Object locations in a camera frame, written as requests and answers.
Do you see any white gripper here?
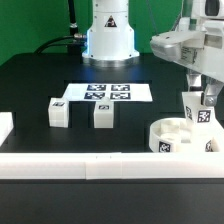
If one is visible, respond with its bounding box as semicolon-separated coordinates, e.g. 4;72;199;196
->
150;20;224;107

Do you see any white round stool seat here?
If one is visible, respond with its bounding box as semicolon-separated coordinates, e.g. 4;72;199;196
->
149;118;224;153

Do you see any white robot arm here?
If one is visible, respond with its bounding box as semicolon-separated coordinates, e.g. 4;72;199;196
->
82;0;224;106

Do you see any white sheet with markers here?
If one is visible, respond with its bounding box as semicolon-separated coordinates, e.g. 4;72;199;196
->
63;83;153;102

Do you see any white front fence bar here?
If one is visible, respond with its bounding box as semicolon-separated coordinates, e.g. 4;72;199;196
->
0;152;224;180

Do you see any white fence bar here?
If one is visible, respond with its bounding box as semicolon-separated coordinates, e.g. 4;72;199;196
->
0;112;14;147
0;152;224;180

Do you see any white left fence bar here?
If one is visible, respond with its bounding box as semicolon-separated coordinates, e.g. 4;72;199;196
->
0;112;14;147

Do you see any black cable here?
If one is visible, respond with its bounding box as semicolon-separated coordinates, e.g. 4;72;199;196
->
34;35;84;54

